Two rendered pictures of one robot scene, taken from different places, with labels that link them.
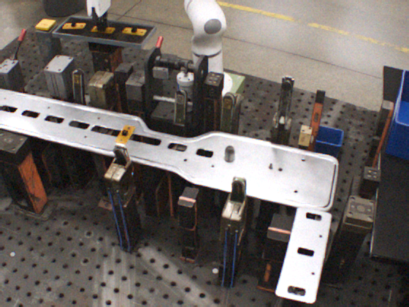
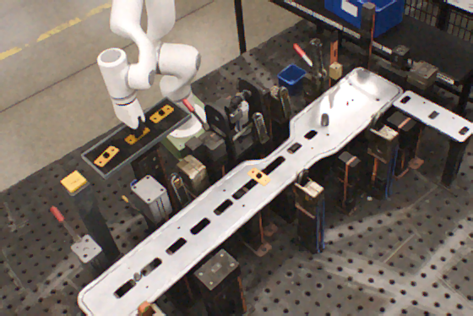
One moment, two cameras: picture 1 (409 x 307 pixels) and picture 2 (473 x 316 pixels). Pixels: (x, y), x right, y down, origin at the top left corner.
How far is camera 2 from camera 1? 148 cm
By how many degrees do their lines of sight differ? 37
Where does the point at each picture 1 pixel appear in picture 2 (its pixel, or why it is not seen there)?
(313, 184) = (376, 88)
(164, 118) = (245, 149)
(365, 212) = (428, 68)
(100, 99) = (204, 179)
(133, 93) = (219, 152)
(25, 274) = not seen: outside the picture
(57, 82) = (163, 203)
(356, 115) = (265, 51)
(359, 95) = not seen: hidden behind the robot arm
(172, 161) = (309, 155)
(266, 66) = (71, 104)
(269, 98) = (208, 95)
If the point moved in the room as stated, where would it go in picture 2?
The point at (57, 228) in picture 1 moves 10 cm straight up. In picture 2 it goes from (269, 299) to (268, 286)
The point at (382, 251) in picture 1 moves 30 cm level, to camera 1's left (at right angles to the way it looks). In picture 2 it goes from (459, 76) to (435, 130)
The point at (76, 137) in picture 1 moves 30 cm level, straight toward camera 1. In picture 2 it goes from (240, 213) to (333, 218)
